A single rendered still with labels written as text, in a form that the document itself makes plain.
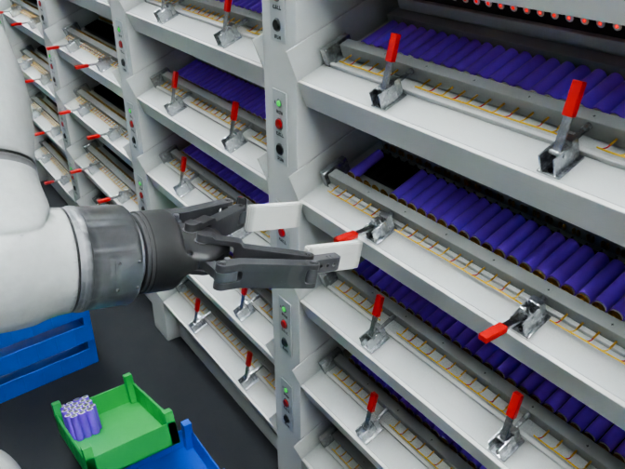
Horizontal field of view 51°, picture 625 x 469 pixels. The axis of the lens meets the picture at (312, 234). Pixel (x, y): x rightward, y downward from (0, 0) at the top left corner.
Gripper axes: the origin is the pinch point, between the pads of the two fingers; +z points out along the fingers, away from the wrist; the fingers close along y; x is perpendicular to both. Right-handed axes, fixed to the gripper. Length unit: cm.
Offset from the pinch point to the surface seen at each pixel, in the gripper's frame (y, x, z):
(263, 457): -47, -80, 36
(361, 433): -13, -46, 30
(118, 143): -123, -27, 26
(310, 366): -30, -43, 30
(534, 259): 9.5, -1.7, 27.5
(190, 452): -57, -83, 22
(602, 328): 21.8, -4.0, 24.2
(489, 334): 14.5, -7.1, 15.2
